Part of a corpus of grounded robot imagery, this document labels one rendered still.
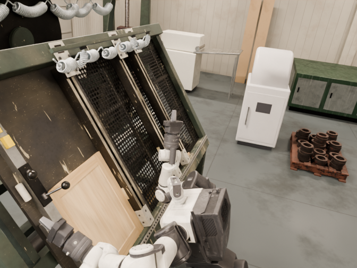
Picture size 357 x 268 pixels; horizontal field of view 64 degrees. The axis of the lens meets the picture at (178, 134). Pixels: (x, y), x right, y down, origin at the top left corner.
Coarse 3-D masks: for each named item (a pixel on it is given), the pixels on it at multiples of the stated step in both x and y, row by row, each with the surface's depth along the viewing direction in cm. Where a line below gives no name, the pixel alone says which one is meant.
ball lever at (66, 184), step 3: (63, 183) 123; (66, 183) 123; (69, 183) 124; (63, 186) 123; (66, 186) 123; (69, 186) 124; (57, 189) 124; (66, 189) 124; (48, 192) 124; (51, 192) 124; (42, 195) 123; (45, 195) 124; (45, 198) 123
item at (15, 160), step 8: (0, 136) 116; (0, 144) 116; (0, 152) 118; (8, 152) 118; (16, 152) 120; (8, 160) 118; (16, 160) 119; (24, 160) 122; (16, 168) 119; (16, 176) 121; (24, 184) 121; (32, 192) 122; (32, 200) 124; (40, 208) 124; (48, 208) 125; (56, 208) 129; (48, 216) 125; (56, 216) 127; (80, 264) 132
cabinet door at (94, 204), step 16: (96, 160) 161; (80, 176) 148; (96, 176) 158; (112, 176) 168; (64, 192) 137; (80, 192) 145; (96, 192) 155; (112, 192) 165; (64, 208) 134; (80, 208) 143; (96, 208) 151; (112, 208) 161; (128, 208) 172; (80, 224) 140; (96, 224) 148; (112, 224) 158; (128, 224) 168; (96, 240) 145; (112, 240) 154; (128, 240) 164
